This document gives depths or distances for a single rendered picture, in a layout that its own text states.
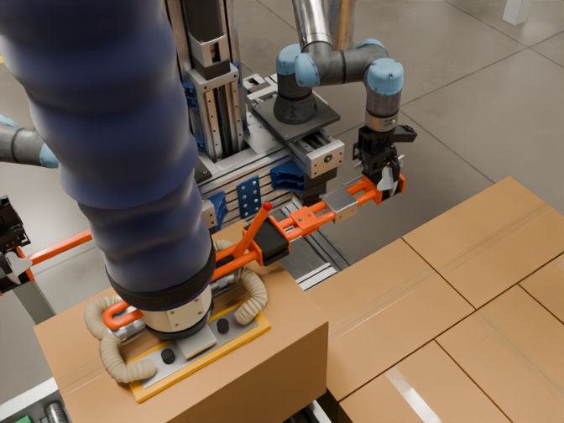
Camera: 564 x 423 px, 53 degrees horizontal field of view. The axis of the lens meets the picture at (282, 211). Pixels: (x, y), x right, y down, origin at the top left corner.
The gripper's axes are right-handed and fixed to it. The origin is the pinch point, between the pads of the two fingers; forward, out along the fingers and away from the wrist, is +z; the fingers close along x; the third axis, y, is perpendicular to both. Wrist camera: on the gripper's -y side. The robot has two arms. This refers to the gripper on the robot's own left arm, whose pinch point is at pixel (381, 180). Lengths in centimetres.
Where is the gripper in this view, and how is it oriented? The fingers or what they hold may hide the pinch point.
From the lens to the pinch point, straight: 150.0
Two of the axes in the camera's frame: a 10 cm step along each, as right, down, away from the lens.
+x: 5.3, 6.0, -5.9
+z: 0.5, 6.8, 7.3
